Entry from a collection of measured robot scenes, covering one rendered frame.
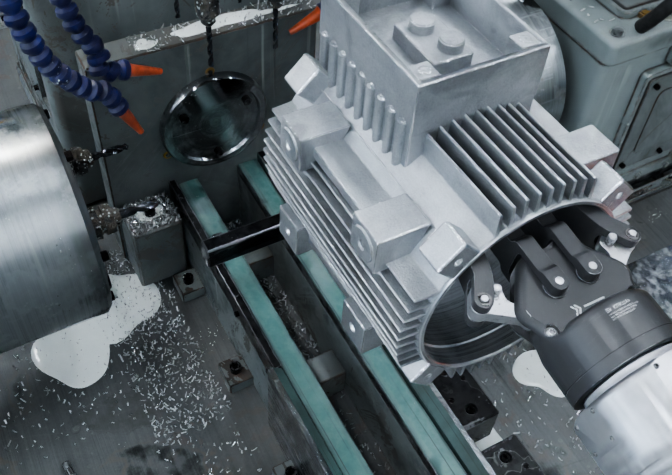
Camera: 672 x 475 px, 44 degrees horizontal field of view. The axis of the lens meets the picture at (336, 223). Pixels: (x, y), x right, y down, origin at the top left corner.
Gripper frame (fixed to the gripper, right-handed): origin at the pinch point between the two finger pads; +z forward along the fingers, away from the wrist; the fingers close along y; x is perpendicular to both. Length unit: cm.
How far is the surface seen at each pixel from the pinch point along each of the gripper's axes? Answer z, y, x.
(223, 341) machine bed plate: 20, 8, 60
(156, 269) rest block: 33, 12, 58
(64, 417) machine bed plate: 18, 30, 60
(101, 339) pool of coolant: 27, 22, 60
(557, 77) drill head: 22, -39, 30
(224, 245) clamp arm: 19.7, 7.7, 36.6
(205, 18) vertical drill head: 32.1, 4.4, 14.9
